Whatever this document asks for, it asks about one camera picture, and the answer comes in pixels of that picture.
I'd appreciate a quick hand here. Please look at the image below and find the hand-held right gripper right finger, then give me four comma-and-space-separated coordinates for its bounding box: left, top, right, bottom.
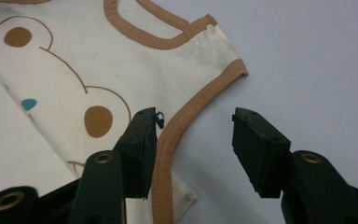
232, 106, 292, 199

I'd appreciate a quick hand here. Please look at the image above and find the cream baby bodysuit brown trim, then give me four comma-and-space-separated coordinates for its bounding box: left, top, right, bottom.
0, 0, 250, 224

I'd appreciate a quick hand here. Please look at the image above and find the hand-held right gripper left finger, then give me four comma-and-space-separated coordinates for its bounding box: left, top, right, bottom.
113, 106, 165, 199

